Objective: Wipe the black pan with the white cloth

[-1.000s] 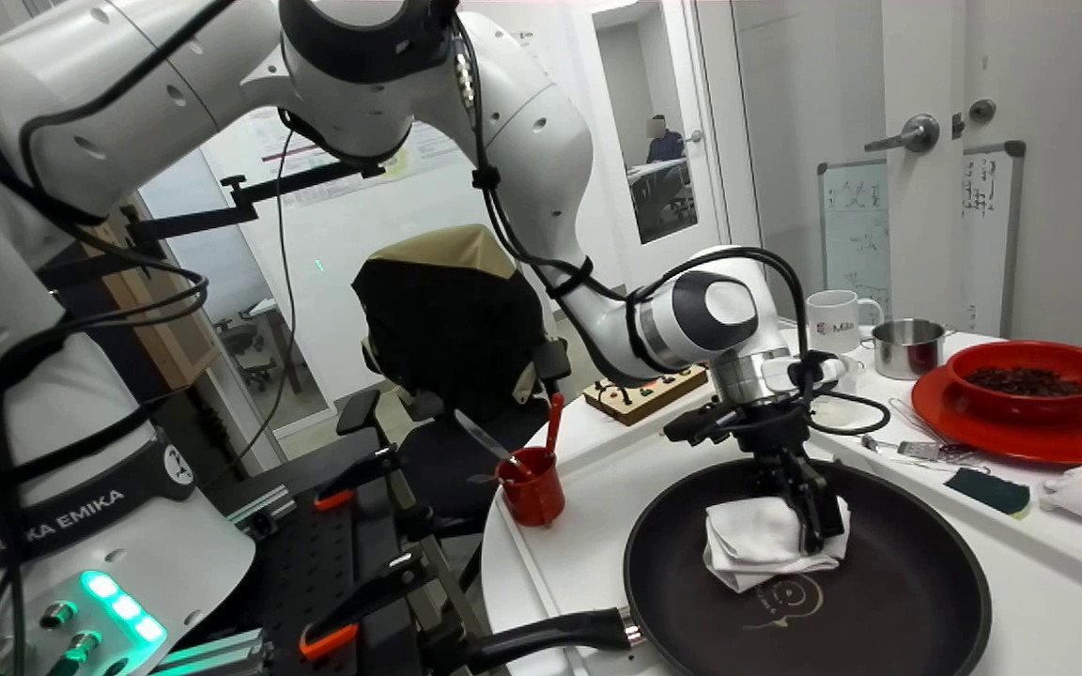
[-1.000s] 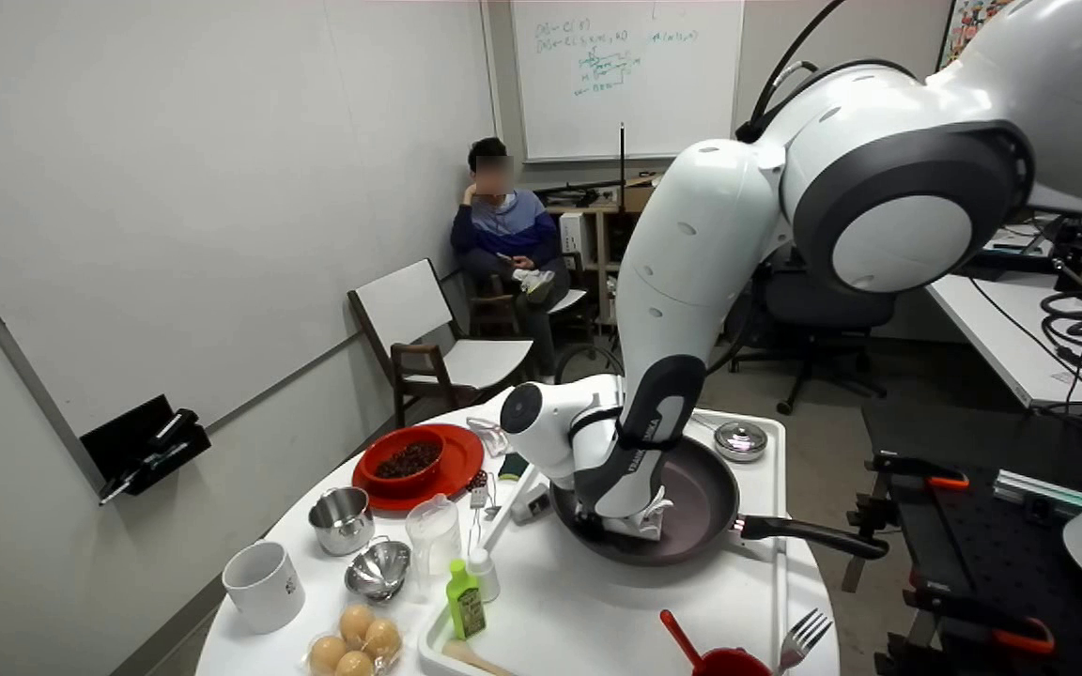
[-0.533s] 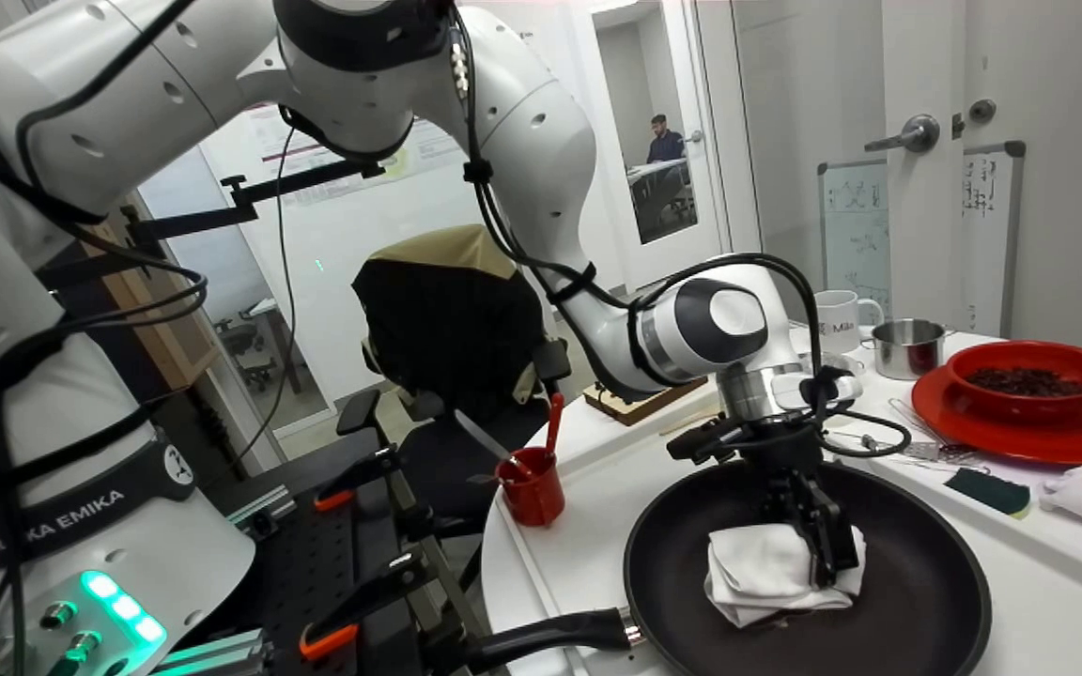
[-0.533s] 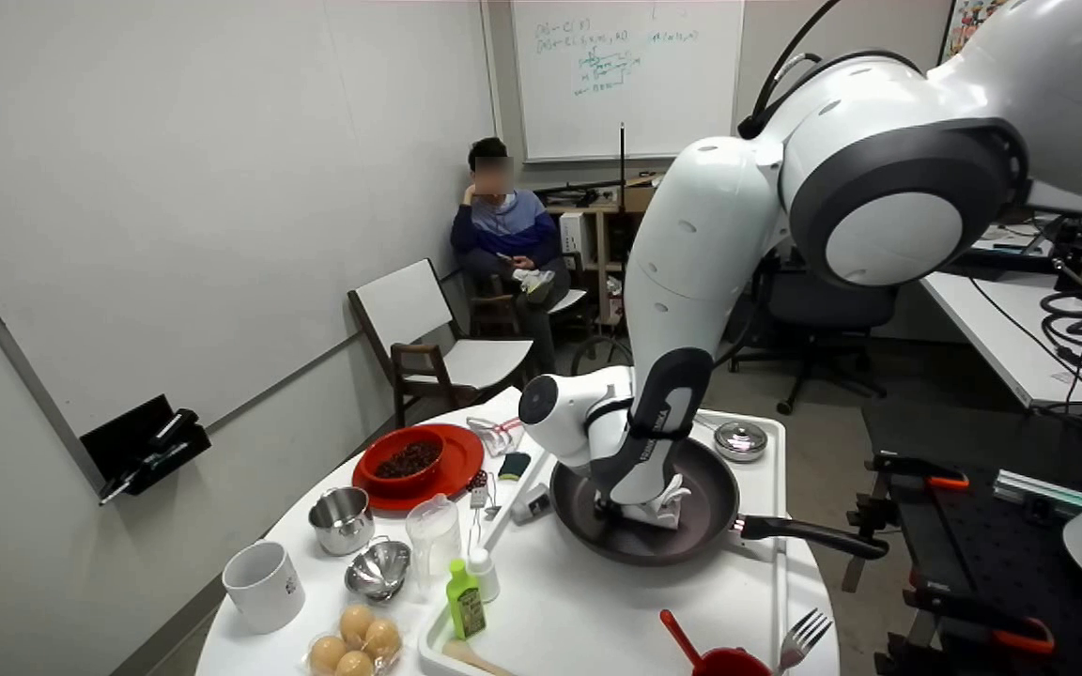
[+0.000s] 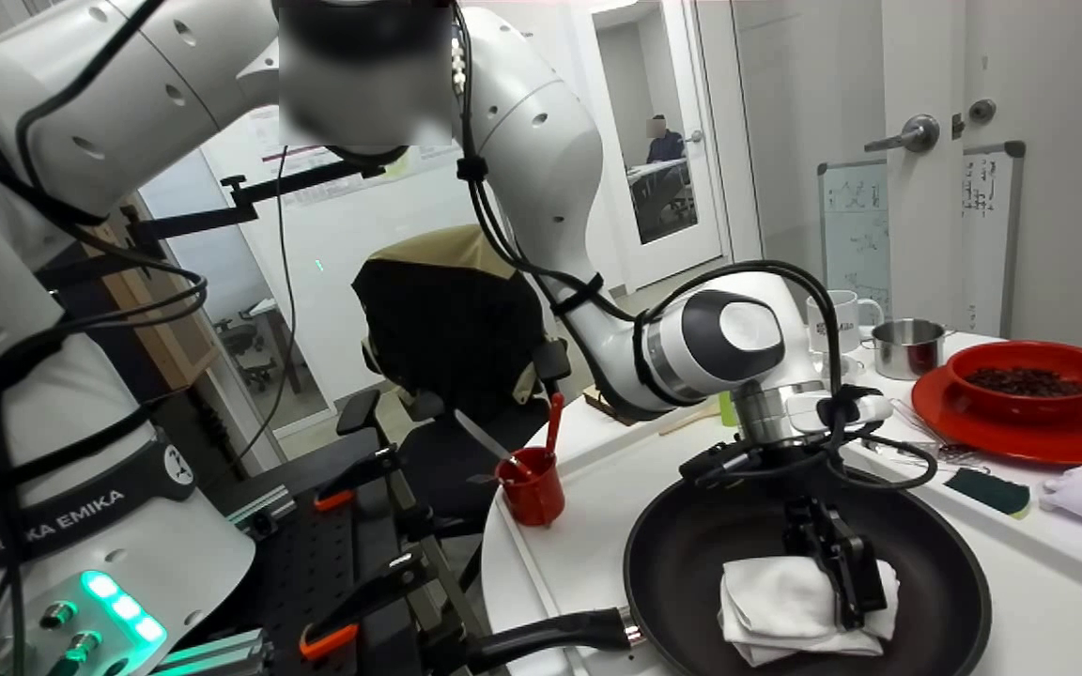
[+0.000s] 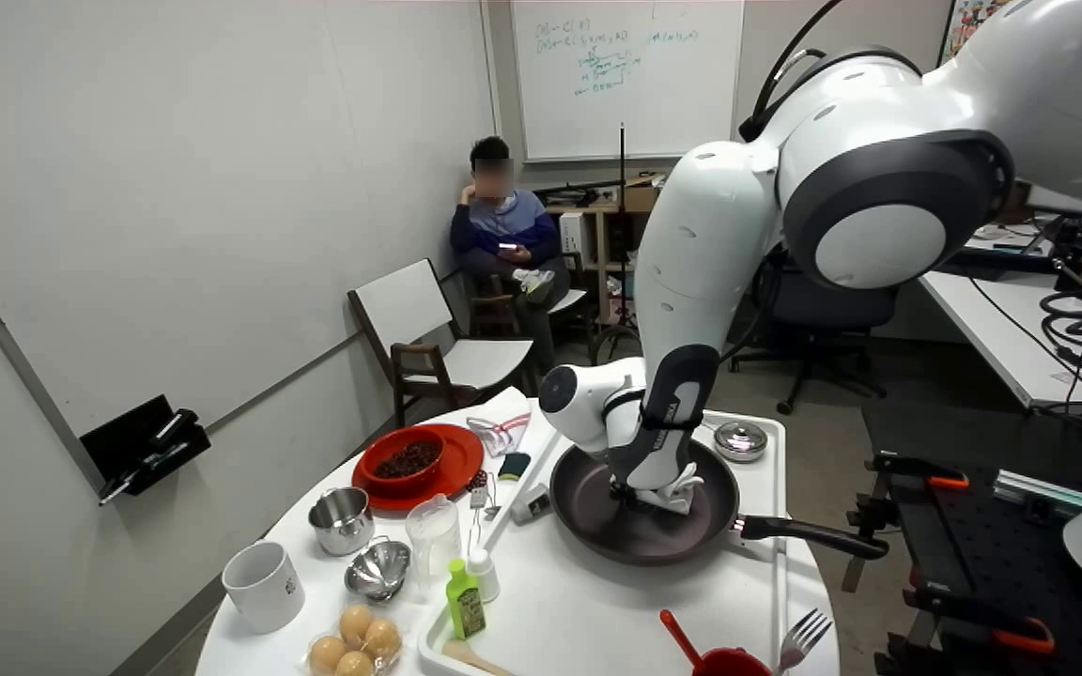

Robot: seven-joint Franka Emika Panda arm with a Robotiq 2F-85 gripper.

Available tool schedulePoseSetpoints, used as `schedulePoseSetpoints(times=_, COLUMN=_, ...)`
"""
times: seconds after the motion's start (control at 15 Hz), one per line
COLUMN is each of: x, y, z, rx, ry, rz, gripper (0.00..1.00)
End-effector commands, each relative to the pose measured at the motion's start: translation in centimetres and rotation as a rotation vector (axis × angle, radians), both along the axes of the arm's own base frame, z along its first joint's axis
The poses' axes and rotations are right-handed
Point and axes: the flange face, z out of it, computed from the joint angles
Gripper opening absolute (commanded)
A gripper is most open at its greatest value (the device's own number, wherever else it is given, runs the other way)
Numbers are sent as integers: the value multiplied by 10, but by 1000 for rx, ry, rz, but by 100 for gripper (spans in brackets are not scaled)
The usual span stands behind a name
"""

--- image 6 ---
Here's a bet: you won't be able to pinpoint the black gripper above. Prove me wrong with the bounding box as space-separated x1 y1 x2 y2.
600 439 648 507

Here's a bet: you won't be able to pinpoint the black frying pan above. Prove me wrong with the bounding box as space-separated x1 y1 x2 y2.
547 439 894 571

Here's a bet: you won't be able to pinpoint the white cloth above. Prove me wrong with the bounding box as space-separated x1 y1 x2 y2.
625 458 711 519

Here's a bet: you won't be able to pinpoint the round silver lid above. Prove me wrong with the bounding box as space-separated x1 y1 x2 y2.
711 417 772 466

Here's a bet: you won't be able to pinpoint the red striped white packet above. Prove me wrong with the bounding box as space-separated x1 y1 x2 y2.
461 383 536 458

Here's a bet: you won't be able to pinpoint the white plastic tray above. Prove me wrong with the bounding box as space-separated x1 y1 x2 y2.
413 386 795 676

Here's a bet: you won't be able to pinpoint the red bowl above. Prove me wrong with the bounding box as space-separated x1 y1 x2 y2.
357 427 454 497
348 421 487 519

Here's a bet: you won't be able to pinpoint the small white bottle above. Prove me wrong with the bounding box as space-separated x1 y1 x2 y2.
461 537 503 608

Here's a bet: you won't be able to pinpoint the white seat chair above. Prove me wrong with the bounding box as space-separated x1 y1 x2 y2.
543 205 603 365

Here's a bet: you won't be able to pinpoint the clear plastic measuring cup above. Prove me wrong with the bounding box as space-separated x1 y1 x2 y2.
400 493 467 585

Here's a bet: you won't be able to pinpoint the wooden shelf unit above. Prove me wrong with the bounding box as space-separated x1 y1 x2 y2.
590 198 671 347

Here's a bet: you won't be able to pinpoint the green plastic bottle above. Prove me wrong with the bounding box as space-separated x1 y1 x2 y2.
443 555 493 647

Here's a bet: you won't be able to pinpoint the red cup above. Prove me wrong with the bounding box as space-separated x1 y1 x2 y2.
687 647 779 676

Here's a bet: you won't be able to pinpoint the silver fork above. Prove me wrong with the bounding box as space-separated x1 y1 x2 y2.
772 605 832 676

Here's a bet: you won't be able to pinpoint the small stainless steel bowl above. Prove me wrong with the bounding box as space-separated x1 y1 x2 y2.
342 537 418 608

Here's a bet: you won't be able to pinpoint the seated person blue sweater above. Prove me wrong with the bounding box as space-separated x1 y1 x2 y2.
443 133 572 402

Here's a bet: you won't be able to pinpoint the white folding chair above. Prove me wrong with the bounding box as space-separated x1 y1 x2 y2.
348 255 542 427

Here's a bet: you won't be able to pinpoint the black tripod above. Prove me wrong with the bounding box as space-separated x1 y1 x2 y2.
597 120 663 370

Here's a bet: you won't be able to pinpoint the stainless steel cup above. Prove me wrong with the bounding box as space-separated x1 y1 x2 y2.
305 486 379 558

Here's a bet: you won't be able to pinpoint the white mug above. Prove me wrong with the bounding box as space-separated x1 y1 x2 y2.
216 537 307 637

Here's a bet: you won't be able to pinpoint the black breadboard table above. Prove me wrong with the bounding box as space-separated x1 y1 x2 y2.
842 397 1082 676

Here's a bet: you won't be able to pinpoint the white desk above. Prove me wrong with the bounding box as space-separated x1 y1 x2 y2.
914 210 1082 417

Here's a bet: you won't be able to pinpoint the teal metal bar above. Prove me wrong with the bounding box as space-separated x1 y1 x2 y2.
987 466 1082 519

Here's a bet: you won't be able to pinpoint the cardboard box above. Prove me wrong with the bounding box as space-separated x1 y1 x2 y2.
995 180 1032 227

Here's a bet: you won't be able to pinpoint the black marker tray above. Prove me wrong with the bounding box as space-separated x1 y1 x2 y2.
75 389 214 509

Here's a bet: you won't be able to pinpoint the red handled utensil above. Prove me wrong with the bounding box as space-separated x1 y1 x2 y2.
657 605 707 670

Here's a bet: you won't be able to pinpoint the orange handled clamp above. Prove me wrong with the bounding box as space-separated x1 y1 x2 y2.
868 446 976 499
905 578 1058 662

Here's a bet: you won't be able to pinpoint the small wall whiteboard with writing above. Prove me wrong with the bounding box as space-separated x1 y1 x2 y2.
506 0 747 164

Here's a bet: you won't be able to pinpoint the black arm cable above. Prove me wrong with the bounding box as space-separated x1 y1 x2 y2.
736 0 931 144

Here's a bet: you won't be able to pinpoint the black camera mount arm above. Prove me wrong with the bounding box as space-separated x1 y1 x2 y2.
939 238 1058 278

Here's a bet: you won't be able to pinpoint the black desk cables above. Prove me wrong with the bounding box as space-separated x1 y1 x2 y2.
966 268 1082 417

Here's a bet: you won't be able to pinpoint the large blank wall whiteboard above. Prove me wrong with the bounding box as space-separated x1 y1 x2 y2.
0 0 494 502

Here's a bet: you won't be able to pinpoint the colourful wall poster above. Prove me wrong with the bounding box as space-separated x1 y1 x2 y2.
934 0 984 68

